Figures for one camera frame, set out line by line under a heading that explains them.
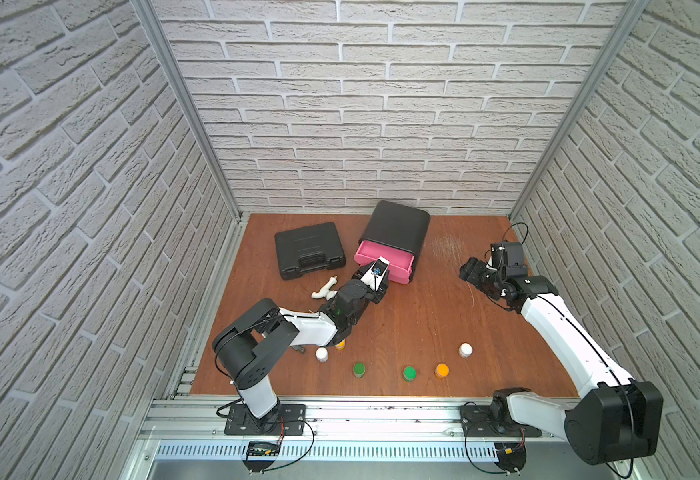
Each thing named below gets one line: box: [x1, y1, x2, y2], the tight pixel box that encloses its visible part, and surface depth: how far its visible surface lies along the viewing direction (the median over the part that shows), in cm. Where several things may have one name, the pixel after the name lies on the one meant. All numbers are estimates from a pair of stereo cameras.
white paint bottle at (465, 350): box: [458, 342, 473, 358], surface depth 85 cm
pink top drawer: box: [354, 240, 415, 285], surface depth 90 cm
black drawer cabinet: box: [358, 200, 431, 280], surface depth 99 cm
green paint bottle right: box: [402, 366, 417, 382], surface depth 81 cm
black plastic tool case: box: [275, 222, 346, 281], surface depth 105 cm
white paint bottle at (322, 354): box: [315, 346, 329, 363], surface depth 85 cm
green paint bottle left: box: [353, 362, 366, 378], surface depth 81 cm
